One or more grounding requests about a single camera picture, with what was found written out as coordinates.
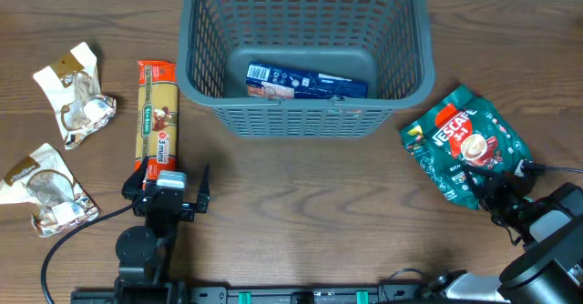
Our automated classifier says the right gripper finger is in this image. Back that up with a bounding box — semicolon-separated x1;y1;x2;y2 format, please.
514;159;545;179
462;165;506;204

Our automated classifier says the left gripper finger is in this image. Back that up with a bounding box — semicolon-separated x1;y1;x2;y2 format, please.
196;165;210;213
121;157;148;200

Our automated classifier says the green Nescafe coffee bag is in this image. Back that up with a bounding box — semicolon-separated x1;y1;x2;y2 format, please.
400;85;532;209

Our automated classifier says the blue food box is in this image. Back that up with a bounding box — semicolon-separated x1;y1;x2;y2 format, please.
245;62;368;99

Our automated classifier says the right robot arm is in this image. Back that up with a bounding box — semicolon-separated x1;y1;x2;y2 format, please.
415;161;582;303

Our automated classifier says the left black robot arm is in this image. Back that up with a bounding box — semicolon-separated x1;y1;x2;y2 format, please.
115;160;210;304

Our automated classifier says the San Remo spaghetti pack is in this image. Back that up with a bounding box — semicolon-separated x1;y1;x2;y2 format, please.
135;60;179;183

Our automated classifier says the lower white brown snack bag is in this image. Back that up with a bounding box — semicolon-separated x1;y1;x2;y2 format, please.
1;143;99;238

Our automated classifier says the white brown snack bag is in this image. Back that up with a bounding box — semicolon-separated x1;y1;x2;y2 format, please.
33;42;117;150
1;143;99;238

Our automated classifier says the upper white brown snack bag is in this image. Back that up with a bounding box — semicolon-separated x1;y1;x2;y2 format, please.
33;42;117;150

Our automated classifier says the grey plastic basket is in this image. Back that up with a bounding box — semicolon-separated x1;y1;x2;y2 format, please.
177;0;435;137

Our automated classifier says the left black cable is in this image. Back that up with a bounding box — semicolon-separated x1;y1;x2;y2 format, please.
40;202;138;304

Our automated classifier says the black cable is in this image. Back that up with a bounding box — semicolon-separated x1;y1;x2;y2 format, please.
40;202;138;304
541;164;583;175

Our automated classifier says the right black cable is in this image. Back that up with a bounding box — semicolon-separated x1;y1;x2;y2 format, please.
541;164;583;175

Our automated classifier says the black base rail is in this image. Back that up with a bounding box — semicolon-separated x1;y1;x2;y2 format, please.
69;282;506;304

